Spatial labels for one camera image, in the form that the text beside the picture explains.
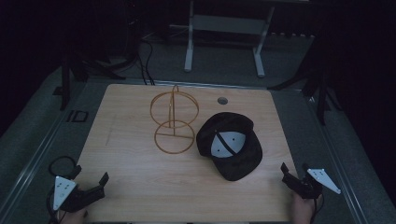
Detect white metal desk frame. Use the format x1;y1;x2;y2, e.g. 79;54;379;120
169;0;276;78

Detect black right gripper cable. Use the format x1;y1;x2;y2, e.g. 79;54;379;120
310;193;325;224

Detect black tripod stand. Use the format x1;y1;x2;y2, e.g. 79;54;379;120
51;36;139;112
266;36;344;127

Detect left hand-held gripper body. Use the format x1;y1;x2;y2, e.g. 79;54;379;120
52;175;106;214

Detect black floor cables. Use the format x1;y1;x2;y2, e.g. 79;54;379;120
135;37;156;87

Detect black baseball cap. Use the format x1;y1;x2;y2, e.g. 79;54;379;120
195;111;263;182

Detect person's left hand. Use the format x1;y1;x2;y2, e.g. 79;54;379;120
57;207;89;224

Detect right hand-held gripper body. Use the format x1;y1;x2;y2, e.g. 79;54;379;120
293;168;342;201

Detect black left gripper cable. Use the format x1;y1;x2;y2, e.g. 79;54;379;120
46;155;78;224

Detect gold wire hat stand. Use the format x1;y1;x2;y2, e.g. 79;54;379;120
149;83;201;155

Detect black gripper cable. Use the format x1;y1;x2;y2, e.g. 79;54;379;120
46;155;78;224
310;193;325;224

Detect person's right hand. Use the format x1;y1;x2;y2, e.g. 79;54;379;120
290;191;323;224

